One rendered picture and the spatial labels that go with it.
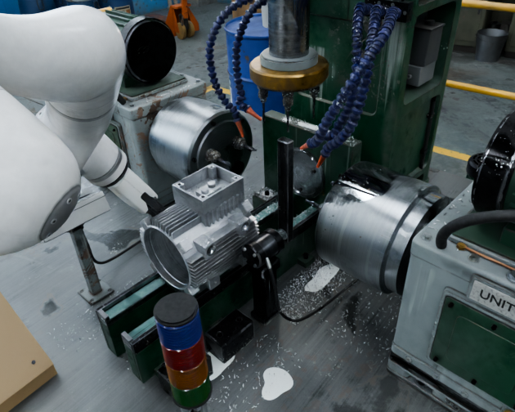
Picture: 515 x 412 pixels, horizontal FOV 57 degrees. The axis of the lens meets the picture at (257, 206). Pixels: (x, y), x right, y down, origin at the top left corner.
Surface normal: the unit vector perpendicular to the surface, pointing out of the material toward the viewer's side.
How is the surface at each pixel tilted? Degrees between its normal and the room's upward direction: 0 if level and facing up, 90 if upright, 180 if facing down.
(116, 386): 0
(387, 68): 90
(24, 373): 45
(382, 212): 39
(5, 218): 90
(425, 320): 90
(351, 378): 0
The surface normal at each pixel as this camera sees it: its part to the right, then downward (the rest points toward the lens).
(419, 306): -0.70, 0.43
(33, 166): 0.66, -0.17
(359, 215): -0.56, -0.18
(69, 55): 0.66, 0.37
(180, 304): -0.04, -0.82
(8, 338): 0.52, -0.35
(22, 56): 0.20, 0.76
